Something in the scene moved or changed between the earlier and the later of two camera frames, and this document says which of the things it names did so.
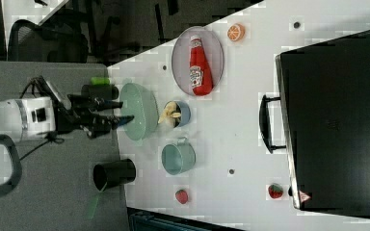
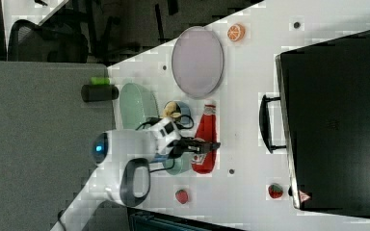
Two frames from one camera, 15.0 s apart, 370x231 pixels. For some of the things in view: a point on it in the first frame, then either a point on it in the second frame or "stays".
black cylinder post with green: (100, 87) stays
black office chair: (32, 42) stays
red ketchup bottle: (199, 68) -> (207, 130)
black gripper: (81, 112) -> (187, 144)
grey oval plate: (181, 53) stays
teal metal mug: (178, 158) stays
